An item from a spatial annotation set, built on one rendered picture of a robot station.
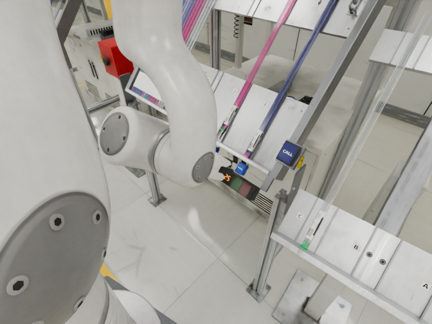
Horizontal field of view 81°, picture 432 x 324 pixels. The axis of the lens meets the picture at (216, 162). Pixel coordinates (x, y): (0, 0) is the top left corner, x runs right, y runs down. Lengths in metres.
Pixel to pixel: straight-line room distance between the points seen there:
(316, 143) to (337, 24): 0.40
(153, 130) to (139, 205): 1.22
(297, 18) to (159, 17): 0.52
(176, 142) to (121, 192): 1.36
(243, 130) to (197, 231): 0.80
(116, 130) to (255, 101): 0.46
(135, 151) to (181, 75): 0.12
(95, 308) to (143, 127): 0.21
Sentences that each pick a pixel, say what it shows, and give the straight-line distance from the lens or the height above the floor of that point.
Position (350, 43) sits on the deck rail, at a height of 0.99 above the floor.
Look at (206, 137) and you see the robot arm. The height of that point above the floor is 0.99.
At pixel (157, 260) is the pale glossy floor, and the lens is 1.35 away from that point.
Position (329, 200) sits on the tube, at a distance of 0.54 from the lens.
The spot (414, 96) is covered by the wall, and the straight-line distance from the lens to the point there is 2.58.
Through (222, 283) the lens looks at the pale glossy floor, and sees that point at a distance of 1.28.
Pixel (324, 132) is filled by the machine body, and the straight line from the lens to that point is 1.05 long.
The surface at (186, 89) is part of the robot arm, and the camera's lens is 0.32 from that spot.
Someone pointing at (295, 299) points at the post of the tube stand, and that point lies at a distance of 1.29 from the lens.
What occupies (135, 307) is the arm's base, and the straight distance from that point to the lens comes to 0.52.
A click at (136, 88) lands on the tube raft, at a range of 1.05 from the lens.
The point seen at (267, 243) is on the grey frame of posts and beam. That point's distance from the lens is 0.92.
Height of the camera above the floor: 1.18
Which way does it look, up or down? 42 degrees down
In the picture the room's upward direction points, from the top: straight up
